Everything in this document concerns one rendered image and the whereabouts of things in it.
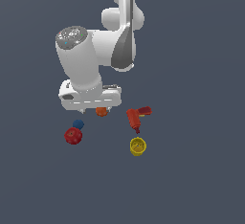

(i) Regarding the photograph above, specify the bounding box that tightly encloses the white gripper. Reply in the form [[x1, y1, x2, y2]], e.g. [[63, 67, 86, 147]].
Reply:
[[57, 78, 123, 114]]

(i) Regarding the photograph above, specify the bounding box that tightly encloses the orange round fruit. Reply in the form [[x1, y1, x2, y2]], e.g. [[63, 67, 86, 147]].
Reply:
[[95, 106, 108, 118]]

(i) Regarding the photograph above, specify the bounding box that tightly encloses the blue ball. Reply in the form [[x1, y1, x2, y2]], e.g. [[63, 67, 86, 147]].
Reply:
[[72, 119, 85, 131]]

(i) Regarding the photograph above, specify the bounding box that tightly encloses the red apple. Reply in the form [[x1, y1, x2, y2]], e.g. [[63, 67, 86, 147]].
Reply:
[[63, 126, 83, 146]]

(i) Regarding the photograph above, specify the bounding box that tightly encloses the red power drill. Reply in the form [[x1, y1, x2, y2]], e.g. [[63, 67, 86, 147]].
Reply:
[[125, 108, 142, 135]]

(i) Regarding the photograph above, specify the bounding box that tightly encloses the red and yellow clamp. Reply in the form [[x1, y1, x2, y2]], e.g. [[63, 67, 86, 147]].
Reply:
[[136, 105, 153, 118]]

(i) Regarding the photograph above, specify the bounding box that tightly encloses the yellow cup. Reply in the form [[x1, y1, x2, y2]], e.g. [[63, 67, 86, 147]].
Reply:
[[129, 137, 147, 157]]

